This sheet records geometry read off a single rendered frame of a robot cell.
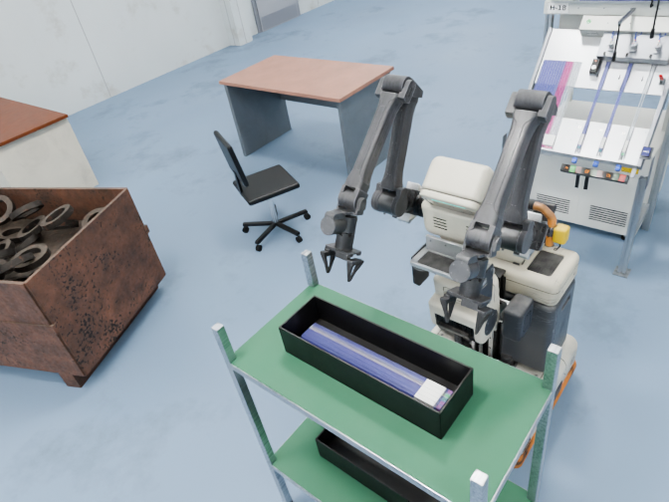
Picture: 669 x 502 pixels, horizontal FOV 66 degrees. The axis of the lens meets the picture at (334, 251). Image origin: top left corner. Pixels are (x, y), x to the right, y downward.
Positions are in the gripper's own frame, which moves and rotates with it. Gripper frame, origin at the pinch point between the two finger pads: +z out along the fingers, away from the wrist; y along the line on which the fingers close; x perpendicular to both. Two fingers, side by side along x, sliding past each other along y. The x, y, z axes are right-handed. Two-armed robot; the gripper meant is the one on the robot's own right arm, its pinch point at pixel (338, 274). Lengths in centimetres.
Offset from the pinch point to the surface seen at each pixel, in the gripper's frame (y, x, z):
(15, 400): -195, -23, 141
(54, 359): -171, -13, 106
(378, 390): 31.2, -16.1, 20.4
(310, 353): 5.7, -15.9, 20.6
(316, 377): 8.9, -15.2, 27.8
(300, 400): 10.4, -23.1, 31.8
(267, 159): -272, 230, 13
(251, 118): -299, 229, -23
